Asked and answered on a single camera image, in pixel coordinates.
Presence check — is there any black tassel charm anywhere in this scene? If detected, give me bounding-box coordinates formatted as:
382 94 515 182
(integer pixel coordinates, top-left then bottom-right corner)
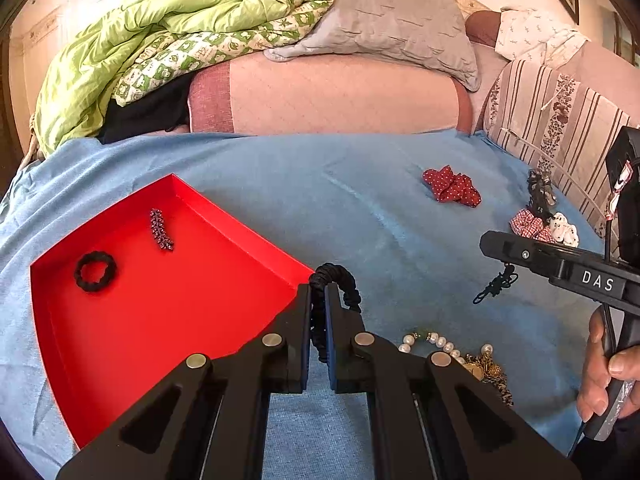
472 262 518 306

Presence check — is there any white patterned cloth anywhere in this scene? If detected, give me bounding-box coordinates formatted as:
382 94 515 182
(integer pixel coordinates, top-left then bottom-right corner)
495 7 591 67

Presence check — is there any red polka dot scrunchie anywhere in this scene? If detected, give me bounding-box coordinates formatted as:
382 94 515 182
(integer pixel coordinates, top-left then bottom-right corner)
422 164 482 207

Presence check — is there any striped floral pillow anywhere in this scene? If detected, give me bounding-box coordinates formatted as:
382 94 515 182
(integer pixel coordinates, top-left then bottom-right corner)
482 59 640 241

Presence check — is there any gold chain necklace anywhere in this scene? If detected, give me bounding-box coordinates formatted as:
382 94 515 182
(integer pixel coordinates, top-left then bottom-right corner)
462 352 514 407

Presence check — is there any green patterned quilt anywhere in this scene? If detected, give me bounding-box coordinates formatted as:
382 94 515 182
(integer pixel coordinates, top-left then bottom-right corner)
31 0 336 156

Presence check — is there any black cloth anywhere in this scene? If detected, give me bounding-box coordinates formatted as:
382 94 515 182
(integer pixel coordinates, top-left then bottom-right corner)
97 72 193 145

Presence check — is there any pink bolster pillow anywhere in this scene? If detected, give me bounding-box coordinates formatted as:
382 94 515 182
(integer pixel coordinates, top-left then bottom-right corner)
187 52 473 136

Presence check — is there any pearl bracelet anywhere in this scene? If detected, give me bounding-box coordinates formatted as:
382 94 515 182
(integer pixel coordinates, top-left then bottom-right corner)
398 329 468 365

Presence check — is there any grey pillow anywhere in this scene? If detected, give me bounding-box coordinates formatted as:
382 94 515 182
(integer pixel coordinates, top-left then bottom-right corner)
264 0 482 92

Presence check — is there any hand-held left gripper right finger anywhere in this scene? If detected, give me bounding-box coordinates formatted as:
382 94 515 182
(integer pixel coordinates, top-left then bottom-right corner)
324 282 583 480

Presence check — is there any white scrunchie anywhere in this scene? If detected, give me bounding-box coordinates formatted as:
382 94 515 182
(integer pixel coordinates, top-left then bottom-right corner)
547 212 580 247

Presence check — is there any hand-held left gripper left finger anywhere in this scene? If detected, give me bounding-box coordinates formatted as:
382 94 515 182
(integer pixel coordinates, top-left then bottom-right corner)
56 284 313 480

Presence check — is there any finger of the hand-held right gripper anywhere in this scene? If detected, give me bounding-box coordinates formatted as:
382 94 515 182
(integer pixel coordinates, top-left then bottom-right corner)
480 230 566 282

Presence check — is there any blue blanket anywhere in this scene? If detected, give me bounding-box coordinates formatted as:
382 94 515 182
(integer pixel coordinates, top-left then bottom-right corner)
0 130 621 480

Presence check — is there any person's right hand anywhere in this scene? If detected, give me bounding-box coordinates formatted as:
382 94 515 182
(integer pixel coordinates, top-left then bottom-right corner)
576 305 640 423

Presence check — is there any red tray box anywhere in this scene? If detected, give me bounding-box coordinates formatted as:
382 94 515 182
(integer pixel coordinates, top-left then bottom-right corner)
30 173 316 450

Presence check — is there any red checked scrunchie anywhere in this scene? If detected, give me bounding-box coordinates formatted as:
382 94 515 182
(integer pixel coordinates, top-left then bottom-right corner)
510 208 551 241

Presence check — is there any black braided hair tie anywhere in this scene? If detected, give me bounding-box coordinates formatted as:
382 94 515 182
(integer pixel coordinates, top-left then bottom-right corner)
74 251 118 295
308 262 362 365

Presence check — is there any purple beaded bracelet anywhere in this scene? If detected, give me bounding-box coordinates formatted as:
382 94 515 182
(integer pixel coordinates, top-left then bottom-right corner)
149 208 177 252

